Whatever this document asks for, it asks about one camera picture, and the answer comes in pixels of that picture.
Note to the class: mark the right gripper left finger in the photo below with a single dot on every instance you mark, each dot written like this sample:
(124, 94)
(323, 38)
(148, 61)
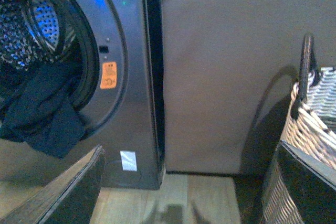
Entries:
(69, 198)

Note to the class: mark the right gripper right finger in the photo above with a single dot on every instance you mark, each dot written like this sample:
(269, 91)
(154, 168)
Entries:
(311, 184)

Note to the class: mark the dark navy garment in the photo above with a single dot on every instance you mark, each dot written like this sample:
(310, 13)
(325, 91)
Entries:
(40, 112)

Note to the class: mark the grey front-load washing machine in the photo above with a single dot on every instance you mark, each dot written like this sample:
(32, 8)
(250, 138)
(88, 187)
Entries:
(89, 33)

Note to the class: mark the woven wicker laundry basket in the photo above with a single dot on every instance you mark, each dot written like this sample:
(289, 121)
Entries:
(309, 126)

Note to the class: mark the white label sticker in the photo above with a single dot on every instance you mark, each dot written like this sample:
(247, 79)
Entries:
(128, 161)

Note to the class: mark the orange warning sticker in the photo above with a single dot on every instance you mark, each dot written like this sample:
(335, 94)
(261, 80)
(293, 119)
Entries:
(109, 75)

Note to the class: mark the grey cabinet panel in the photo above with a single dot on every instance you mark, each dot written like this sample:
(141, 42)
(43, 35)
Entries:
(229, 67)

